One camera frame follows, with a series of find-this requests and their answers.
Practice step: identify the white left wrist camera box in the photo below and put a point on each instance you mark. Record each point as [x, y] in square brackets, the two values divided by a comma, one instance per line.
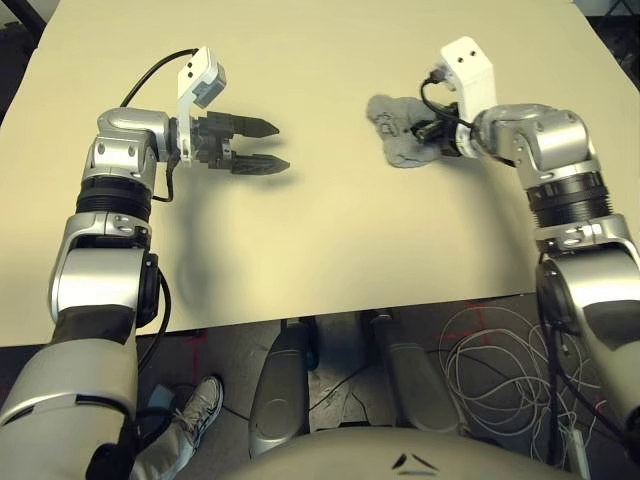
[192, 70]

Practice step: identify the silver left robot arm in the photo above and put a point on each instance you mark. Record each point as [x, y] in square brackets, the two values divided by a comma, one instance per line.
[125, 130]

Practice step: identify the white bystander sneaker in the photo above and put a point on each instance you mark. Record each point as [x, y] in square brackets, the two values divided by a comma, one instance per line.
[202, 405]

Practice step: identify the grey robot leg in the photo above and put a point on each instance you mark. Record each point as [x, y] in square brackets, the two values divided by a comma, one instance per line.
[280, 390]
[415, 380]

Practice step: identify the grey fluffy rag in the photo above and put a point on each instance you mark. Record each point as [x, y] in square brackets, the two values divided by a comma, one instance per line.
[395, 150]

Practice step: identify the beige robot torso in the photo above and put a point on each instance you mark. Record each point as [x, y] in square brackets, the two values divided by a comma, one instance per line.
[390, 455]

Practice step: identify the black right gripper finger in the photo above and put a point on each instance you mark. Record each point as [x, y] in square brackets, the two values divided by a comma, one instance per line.
[427, 127]
[429, 137]

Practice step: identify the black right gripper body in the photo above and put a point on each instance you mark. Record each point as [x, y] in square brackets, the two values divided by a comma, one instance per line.
[447, 137]

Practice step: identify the grey bystander trouser leg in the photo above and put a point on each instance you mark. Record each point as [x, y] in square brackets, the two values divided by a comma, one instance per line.
[162, 455]

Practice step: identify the white power strip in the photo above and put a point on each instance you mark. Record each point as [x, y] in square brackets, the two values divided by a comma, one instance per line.
[576, 450]

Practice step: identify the small blue floor object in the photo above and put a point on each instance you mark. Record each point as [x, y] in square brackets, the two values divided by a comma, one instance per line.
[162, 396]

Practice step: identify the black curved tube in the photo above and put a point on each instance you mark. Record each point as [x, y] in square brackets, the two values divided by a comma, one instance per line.
[25, 15]

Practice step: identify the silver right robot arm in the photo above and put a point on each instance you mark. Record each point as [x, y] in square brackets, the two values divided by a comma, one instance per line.
[550, 135]

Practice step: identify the grey right robot leg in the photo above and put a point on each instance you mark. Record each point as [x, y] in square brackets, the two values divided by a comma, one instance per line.
[415, 380]

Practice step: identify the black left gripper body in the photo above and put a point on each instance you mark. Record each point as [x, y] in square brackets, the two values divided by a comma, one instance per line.
[215, 140]

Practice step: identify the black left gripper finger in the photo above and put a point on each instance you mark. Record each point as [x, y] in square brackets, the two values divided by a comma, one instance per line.
[255, 127]
[260, 164]

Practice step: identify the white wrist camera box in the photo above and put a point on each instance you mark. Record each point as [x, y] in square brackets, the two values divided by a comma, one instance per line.
[467, 60]
[192, 70]

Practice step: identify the grey left robot leg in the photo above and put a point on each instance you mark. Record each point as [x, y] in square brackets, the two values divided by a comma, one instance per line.
[280, 390]

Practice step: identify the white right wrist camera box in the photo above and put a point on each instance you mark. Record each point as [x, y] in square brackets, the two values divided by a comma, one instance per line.
[467, 60]

